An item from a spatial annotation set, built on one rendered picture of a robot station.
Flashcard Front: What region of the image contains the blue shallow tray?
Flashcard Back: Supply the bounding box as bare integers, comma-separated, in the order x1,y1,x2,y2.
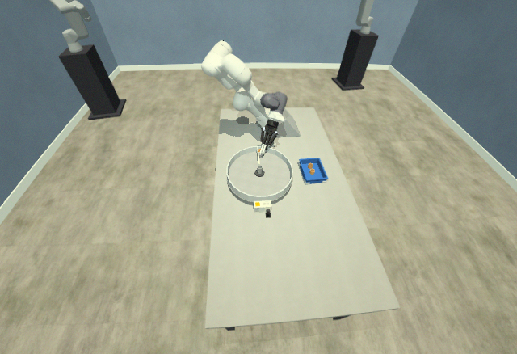
298,158,328,185

